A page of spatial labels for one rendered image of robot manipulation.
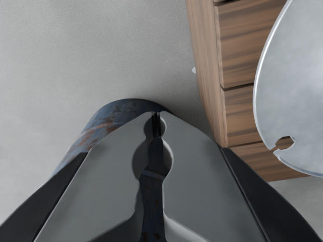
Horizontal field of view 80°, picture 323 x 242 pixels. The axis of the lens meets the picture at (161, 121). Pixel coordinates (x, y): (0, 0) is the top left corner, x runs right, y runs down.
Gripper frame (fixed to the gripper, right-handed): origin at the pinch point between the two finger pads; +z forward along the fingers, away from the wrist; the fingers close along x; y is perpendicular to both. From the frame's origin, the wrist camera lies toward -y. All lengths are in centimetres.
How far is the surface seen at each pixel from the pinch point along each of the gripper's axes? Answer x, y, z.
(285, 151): 14.8, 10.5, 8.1
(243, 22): 8.8, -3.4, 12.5
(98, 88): -21, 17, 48
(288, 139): 18.0, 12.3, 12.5
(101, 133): -15.7, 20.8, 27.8
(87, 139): -19.0, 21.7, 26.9
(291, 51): 11.9, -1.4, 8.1
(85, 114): -28, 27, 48
